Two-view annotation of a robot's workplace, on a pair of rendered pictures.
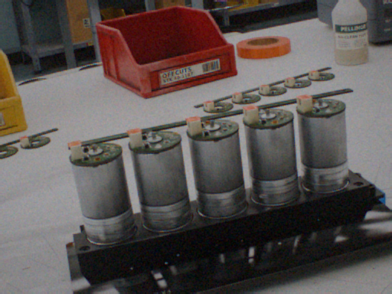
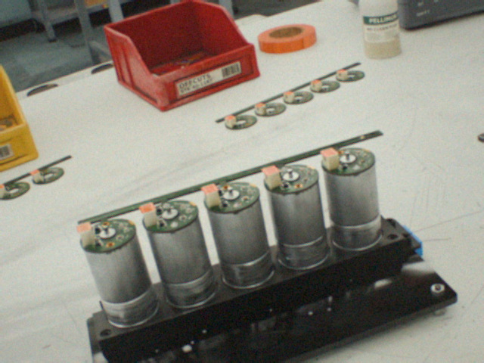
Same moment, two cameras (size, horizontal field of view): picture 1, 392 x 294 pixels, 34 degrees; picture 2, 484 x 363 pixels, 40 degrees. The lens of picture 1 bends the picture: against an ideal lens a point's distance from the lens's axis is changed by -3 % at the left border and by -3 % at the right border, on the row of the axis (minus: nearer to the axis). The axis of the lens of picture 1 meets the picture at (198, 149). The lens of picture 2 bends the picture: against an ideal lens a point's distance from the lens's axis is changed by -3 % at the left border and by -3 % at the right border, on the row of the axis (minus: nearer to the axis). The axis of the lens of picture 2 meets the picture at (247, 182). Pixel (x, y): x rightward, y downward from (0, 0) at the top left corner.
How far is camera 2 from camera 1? 0.05 m
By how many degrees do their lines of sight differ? 7
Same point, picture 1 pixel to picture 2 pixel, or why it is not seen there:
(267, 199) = (295, 262)
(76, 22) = not seen: outside the picture
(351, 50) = (382, 42)
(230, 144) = (252, 214)
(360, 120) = (393, 135)
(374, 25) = (406, 10)
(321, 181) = (352, 239)
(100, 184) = (116, 270)
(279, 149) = (304, 214)
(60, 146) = (76, 180)
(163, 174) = (181, 252)
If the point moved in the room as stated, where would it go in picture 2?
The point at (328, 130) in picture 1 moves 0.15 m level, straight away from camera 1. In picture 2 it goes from (356, 188) to (350, 71)
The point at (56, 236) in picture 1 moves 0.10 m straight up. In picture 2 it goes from (76, 302) to (13, 134)
